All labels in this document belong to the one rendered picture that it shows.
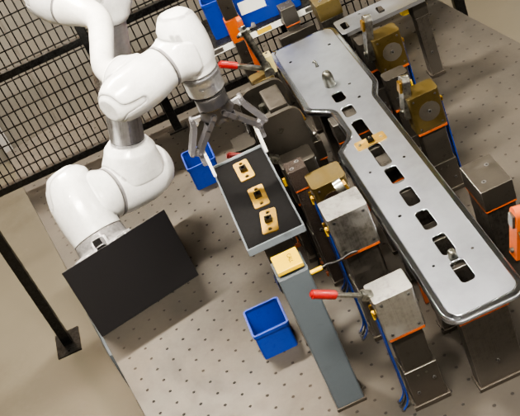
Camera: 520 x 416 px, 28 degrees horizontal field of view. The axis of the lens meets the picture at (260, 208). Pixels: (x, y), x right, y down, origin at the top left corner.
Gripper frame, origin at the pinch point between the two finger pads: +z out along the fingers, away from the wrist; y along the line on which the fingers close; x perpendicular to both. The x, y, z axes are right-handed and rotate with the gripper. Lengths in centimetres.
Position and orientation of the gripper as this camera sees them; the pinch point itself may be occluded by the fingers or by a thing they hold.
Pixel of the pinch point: (238, 158)
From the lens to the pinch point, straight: 248.7
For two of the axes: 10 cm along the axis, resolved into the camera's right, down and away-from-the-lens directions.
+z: 3.3, 7.4, 5.9
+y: 9.0, -4.4, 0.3
